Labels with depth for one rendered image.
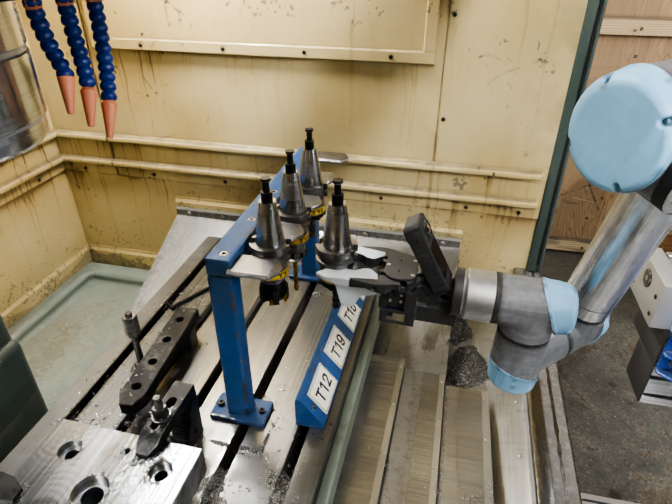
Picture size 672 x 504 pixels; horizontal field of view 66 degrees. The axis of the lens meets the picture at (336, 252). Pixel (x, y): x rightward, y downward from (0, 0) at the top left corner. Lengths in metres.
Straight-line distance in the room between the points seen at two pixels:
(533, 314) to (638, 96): 0.33
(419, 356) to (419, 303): 0.58
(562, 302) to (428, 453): 0.48
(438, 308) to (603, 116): 0.35
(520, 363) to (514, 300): 0.11
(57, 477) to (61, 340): 0.96
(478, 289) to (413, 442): 0.48
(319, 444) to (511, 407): 0.57
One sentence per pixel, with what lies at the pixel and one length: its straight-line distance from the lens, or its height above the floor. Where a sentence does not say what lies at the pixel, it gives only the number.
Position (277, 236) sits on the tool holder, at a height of 1.24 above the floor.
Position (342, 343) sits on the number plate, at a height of 0.93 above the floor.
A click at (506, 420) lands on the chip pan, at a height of 0.67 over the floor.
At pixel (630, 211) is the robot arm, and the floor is 1.31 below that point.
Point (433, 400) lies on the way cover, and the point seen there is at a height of 0.72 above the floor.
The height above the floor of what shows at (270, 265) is 1.22.
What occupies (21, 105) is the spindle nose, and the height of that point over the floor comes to 1.51.
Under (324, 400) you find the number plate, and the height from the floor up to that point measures 0.93.
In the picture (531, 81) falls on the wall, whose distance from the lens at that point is 1.36.
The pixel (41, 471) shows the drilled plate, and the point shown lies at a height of 0.99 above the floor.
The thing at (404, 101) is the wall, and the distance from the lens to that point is 1.38.
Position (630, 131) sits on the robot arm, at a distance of 0.56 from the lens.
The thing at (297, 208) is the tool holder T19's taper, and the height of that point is 1.24.
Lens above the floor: 1.61
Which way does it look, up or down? 32 degrees down
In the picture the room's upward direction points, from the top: straight up
